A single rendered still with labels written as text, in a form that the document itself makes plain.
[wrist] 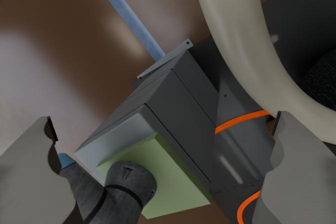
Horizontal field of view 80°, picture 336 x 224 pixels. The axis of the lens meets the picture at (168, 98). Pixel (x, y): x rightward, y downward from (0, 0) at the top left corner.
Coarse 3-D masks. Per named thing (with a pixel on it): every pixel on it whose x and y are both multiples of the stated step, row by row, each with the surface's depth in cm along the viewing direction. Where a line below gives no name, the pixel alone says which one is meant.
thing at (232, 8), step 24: (216, 0) 10; (240, 0) 10; (216, 24) 11; (240, 24) 10; (264, 24) 11; (240, 48) 11; (264, 48) 12; (240, 72) 13; (264, 72) 13; (264, 96) 14; (288, 96) 14; (312, 120) 16
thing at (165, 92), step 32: (160, 64) 146; (192, 64) 129; (128, 96) 124; (160, 96) 79; (192, 96) 104; (224, 96) 143; (128, 128) 68; (160, 128) 69; (192, 128) 87; (96, 160) 80; (192, 160) 75
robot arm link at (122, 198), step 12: (108, 192) 60; (120, 192) 62; (96, 204) 53; (108, 204) 56; (120, 204) 59; (132, 204) 61; (96, 216) 52; (108, 216) 54; (120, 216) 57; (132, 216) 60
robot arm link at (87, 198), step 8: (64, 160) 54; (72, 160) 57; (64, 168) 52; (72, 168) 54; (80, 168) 57; (64, 176) 51; (72, 176) 53; (80, 176) 54; (88, 176) 57; (72, 184) 52; (80, 184) 53; (88, 184) 55; (96, 184) 57; (80, 192) 52; (88, 192) 54; (96, 192) 55; (80, 200) 51; (88, 200) 53; (96, 200) 54; (80, 208) 51; (88, 208) 52
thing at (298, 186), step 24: (288, 120) 10; (288, 144) 9; (312, 144) 9; (288, 168) 8; (312, 168) 8; (264, 192) 7; (288, 192) 7; (312, 192) 7; (264, 216) 7; (288, 216) 6; (312, 216) 6
